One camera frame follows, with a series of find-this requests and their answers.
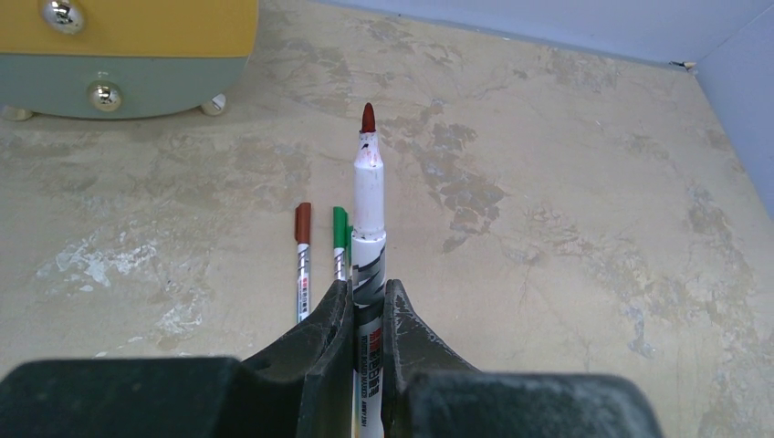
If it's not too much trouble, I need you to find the brown pen cap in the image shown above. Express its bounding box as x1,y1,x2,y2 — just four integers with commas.
294,202,312,245

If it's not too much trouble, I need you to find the white pen red end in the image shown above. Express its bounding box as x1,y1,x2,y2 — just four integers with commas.
350,103,386,437

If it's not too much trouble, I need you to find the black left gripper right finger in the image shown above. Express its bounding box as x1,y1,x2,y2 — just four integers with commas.
382,279,663,437

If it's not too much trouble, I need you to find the white pen brown end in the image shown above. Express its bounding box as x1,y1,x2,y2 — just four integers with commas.
297,243,310,323

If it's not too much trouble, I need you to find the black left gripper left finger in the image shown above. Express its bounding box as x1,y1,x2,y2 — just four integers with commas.
1,281,353,437

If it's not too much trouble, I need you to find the white round drawer cabinet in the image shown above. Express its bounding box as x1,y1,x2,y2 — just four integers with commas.
1,1,259,121

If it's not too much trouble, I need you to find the white pen green end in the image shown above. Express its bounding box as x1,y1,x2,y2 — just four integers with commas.
333,246,348,281

